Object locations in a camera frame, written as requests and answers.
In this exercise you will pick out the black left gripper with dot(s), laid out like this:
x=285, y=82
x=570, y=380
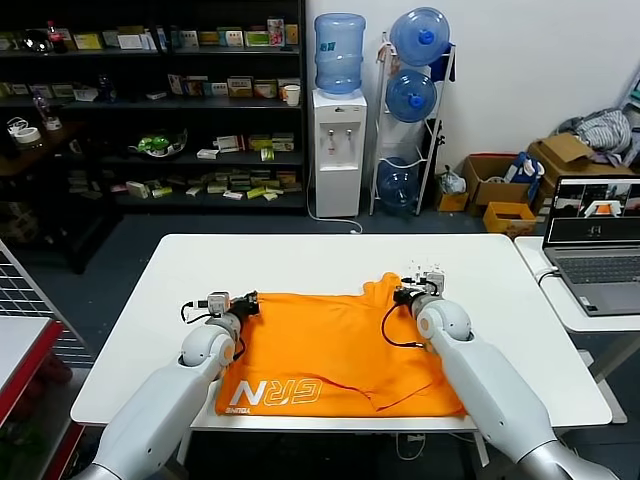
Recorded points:
x=247, y=305

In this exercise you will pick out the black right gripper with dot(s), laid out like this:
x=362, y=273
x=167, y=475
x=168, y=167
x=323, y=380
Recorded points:
x=406, y=296

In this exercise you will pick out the orange t-shirt white print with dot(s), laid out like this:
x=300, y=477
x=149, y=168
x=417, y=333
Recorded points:
x=340, y=350

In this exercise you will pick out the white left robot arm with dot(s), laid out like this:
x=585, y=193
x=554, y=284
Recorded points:
x=150, y=415

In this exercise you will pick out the grey clothes pile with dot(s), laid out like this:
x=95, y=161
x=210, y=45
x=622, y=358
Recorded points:
x=602, y=130

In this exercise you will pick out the scattered dark crumbs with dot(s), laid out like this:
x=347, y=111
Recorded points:
x=411, y=260

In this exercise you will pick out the small orange cardboard box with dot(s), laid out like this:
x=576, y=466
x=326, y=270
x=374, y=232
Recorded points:
x=451, y=202

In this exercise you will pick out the flat red white box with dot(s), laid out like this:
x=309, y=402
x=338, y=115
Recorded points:
x=232, y=195

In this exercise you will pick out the flat green box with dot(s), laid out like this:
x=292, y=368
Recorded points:
x=256, y=193

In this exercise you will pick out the blue water jug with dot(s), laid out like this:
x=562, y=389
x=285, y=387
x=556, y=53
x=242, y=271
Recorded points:
x=420, y=35
x=397, y=182
x=340, y=55
x=411, y=97

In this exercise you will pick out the white plastic bag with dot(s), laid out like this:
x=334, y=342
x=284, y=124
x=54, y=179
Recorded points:
x=450, y=182

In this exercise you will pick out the yellow cardboard crate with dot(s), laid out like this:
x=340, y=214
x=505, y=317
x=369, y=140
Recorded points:
x=507, y=222

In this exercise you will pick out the small green box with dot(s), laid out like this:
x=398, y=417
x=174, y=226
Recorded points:
x=268, y=155
x=161, y=192

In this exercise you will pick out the white water dispenser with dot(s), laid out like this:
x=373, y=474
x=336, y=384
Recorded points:
x=340, y=165

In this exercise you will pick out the black folded stand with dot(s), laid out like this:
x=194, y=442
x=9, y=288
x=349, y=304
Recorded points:
x=435, y=145

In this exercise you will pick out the white metal jug rack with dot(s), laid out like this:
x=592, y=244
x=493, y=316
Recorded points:
x=376, y=145

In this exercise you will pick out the red white medicine box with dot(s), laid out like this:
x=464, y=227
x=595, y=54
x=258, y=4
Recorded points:
x=231, y=144

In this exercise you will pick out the yellow green medicine box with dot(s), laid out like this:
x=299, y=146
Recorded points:
x=260, y=141
x=87, y=41

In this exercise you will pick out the green white medicine box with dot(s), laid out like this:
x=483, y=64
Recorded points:
x=283, y=142
x=188, y=40

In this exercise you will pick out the blue white bag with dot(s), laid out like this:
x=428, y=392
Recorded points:
x=522, y=167

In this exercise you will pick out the green fruit bowl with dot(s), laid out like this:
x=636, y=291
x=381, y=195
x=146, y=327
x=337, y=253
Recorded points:
x=157, y=145

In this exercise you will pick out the grey open laptop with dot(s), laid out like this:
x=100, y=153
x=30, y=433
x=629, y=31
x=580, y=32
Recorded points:
x=595, y=270

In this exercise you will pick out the white paper cup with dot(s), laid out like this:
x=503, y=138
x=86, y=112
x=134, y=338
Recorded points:
x=292, y=96

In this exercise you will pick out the large open cardboard box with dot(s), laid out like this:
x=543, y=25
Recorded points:
x=565, y=150

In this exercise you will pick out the red yellow medicine box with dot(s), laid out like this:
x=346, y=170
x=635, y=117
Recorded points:
x=265, y=89

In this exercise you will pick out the white blue medicine box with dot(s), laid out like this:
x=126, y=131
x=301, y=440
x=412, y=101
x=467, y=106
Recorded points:
x=218, y=90

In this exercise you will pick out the yellow white medicine box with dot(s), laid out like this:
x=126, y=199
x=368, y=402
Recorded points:
x=240, y=87

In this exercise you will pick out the black shelving unit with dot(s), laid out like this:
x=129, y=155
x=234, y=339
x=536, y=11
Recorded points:
x=150, y=106

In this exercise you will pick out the white orange medicine box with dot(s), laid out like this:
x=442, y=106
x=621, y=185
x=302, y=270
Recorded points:
x=195, y=87
x=231, y=39

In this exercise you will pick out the red framed white cart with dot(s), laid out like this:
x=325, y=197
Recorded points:
x=20, y=350

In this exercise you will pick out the upright white medicine box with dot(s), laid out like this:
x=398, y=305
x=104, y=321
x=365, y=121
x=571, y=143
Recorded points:
x=174, y=84

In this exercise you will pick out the dark blue cloth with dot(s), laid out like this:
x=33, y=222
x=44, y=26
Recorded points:
x=442, y=65

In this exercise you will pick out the pale hanging cloth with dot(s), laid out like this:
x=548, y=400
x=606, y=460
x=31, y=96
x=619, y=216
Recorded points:
x=385, y=54

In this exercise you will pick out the dark wooden desk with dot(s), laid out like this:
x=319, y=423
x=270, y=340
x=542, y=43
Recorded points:
x=45, y=160

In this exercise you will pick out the dark blue bottle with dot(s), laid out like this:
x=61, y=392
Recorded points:
x=106, y=89

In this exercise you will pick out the tall pink box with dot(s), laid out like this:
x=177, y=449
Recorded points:
x=275, y=32

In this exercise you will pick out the clear bottle pink label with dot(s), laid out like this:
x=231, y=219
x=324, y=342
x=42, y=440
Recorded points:
x=48, y=112

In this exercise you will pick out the white tape roll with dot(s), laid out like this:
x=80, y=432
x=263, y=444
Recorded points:
x=27, y=136

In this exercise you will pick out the wide white box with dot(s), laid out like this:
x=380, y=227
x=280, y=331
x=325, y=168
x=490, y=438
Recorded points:
x=133, y=42

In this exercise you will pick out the cola bottle red label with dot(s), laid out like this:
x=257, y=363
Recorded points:
x=57, y=40

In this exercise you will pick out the clear glass bowl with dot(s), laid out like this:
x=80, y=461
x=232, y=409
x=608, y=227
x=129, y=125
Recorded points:
x=36, y=41

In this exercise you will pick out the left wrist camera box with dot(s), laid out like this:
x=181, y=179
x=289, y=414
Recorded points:
x=217, y=303

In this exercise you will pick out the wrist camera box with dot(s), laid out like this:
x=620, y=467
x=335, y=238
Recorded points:
x=217, y=303
x=434, y=282

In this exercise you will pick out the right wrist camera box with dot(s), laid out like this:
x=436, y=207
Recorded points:
x=434, y=282

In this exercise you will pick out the white metal frame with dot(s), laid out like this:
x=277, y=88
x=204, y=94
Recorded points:
x=634, y=95

